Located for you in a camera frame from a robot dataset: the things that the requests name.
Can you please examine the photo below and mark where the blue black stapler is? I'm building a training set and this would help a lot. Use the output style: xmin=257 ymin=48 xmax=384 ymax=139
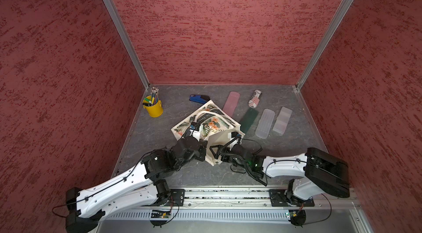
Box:
xmin=189 ymin=94 xmax=211 ymax=104

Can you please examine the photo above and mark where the clear ribbed pencil case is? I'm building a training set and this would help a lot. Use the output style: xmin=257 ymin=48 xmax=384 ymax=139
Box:
xmin=255 ymin=109 xmax=275 ymax=139

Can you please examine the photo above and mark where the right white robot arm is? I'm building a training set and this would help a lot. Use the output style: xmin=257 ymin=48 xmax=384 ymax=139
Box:
xmin=209 ymin=143 xmax=350 ymax=206

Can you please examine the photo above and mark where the yellow pen cup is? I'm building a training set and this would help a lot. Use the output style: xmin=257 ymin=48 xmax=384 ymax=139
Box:
xmin=142 ymin=87 xmax=164 ymax=118

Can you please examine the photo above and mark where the corner aluminium post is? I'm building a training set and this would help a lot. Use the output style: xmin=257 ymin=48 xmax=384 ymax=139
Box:
xmin=295 ymin=0 xmax=354 ymax=93
xmin=103 ymin=0 xmax=150 ymax=90

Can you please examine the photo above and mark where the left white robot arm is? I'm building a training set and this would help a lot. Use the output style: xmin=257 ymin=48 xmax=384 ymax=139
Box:
xmin=65 ymin=136 xmax=207 ymax=233

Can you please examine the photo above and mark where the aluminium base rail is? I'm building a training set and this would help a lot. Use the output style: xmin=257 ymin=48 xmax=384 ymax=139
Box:
xmin=106 ymin=186 xmax=372 ymax=233

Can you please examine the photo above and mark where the green pencil case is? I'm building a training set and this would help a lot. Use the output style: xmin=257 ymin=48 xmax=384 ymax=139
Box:
xmin=240 ymin=108 xmax=258 ymax=134

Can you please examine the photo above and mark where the left corner aluminium post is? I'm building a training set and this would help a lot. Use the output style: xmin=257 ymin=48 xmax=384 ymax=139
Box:
xmin=103 ymin=0 xmax=150 ymax=90

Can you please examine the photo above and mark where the right corner aluminium post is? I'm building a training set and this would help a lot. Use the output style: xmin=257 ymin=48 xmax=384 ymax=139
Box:
xmin=295 ymin=0 xmax=354 ymax=93

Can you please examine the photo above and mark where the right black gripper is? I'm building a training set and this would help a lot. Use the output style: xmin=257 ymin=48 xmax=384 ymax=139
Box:
xmin=209 ymin=144 xmax=250 ymax=171

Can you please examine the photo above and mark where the pink pencil case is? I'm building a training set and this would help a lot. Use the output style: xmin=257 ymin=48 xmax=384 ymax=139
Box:
xmin=223 ymin=91 xmax=240 ymax=117

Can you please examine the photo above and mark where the floral canvas tote bag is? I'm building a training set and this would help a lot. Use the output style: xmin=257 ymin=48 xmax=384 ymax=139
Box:
xmin=171 ymin=100 xmax=245 ymax=166

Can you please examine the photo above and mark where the flag pattern can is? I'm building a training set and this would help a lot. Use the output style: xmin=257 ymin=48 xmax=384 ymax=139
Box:
xmin=248 ymin=90 xmax=262 ymax=108

